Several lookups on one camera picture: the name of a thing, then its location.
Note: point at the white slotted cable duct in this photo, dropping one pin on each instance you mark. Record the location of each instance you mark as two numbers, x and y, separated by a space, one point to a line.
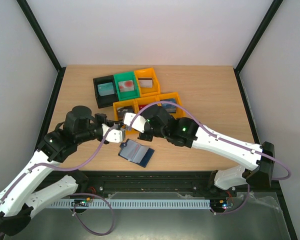
183 204

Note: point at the red white card stack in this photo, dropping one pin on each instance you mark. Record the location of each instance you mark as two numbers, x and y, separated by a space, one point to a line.
126 86

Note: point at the black left rear frame post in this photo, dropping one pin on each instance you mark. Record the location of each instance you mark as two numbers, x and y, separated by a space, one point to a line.
32 20

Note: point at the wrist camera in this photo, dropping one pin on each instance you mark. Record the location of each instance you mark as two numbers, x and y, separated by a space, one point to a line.
114 134
133 121

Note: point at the black frame post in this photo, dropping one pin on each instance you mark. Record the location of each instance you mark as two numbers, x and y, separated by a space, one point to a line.
266 20
32 20

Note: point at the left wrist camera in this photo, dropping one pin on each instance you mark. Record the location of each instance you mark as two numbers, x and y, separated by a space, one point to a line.
114 134

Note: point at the red VIP card stack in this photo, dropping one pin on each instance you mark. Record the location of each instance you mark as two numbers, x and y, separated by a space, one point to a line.
141 106

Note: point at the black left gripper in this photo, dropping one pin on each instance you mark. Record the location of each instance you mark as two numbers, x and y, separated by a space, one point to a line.
101 116

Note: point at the white striped card stack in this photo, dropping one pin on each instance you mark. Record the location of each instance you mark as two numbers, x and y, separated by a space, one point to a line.
145 82

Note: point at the blue VIP card stack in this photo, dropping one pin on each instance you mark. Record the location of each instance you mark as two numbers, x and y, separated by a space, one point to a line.
170 108

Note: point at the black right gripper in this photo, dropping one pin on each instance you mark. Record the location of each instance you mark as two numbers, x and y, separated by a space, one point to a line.
145 132

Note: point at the yellow rear bin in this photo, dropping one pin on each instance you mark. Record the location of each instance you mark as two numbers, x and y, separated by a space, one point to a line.
148 72

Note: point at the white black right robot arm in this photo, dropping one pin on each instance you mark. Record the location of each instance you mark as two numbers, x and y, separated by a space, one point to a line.
255 166

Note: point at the yellow bin with dark cards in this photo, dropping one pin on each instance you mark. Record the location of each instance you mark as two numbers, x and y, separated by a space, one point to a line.
123 103

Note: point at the black right rear frame post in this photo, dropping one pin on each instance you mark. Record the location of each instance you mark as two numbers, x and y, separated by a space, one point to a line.
266 20

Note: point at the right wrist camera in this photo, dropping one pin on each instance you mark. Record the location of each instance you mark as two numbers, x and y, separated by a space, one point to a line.
133 121

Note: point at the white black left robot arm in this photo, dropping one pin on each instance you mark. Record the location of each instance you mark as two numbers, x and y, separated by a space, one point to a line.
42 181

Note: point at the green bin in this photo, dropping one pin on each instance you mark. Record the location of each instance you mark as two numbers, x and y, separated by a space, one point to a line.
126 76

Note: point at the teal card stack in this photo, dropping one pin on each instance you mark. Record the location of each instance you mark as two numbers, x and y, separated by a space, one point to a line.
105 89

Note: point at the blue card holder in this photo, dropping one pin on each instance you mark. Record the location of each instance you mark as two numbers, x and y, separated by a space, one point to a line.
135 152

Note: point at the yellow bin with red cards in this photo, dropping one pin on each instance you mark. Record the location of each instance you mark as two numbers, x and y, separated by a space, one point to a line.
145 101

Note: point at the dark VIP card stack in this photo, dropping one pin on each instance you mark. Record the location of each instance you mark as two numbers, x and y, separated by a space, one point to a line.
121 111

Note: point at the black front frame rail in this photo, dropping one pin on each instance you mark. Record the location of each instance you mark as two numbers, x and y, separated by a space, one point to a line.
194 183

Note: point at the black bin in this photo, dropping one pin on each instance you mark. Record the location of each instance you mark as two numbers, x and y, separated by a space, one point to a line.
107 101

